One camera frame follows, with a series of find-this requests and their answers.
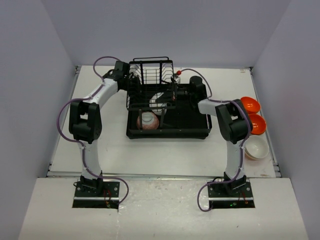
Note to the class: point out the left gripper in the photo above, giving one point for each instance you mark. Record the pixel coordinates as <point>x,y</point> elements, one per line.
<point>137,89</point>

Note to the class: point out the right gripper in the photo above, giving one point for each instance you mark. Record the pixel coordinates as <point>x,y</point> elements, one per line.
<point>170,95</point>

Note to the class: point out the red patterned bowl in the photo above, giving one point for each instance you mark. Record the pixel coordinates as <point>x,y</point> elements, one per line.
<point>147,121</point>

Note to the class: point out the orange white bowl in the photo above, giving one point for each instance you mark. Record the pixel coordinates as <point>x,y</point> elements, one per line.
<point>256,147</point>

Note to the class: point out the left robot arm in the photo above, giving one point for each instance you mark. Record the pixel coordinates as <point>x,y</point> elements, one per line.
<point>85,123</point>

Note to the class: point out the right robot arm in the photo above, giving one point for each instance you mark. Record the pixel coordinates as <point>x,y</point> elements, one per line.
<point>234,125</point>

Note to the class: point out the black dish rack tray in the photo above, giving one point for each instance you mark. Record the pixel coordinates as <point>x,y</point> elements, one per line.
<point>182,122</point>

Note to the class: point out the black wire plate rack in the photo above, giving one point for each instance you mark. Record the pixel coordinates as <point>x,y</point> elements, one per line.
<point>155,76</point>

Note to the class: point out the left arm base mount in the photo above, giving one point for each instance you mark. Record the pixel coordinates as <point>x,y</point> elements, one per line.
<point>105,196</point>

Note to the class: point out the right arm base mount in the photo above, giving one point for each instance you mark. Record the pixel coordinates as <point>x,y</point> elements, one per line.
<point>220,197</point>

